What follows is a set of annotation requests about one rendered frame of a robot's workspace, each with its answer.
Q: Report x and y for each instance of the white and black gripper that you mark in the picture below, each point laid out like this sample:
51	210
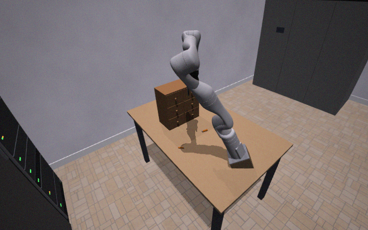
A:
195	76

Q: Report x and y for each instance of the brown wooden drawer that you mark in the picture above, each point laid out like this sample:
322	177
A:
186	94
190	103
174	98
191	114
175	110
176	121

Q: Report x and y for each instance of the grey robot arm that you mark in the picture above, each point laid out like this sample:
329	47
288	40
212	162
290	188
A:
187	62

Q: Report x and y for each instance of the brown wooden chest of drawers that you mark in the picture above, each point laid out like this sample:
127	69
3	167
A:
160	94

